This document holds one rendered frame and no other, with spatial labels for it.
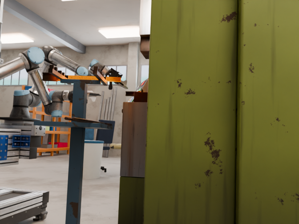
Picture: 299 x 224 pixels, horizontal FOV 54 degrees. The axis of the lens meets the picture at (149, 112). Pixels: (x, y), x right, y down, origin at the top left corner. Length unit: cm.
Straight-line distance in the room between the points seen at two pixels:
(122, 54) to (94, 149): 586
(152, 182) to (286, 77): 79
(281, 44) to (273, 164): 53
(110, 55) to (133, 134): 865
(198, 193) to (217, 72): 59
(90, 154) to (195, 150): 345
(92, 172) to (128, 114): 314
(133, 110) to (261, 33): 83
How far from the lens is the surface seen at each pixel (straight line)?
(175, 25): 157
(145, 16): 201
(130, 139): 177
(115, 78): 167
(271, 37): 146
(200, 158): 146
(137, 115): 177
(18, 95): 254
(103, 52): 1046
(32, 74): 228
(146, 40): 201
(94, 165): 484
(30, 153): 244
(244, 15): 148
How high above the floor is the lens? 72
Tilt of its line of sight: 5 degrees up
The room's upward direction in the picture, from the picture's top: 2 degrees clockwise
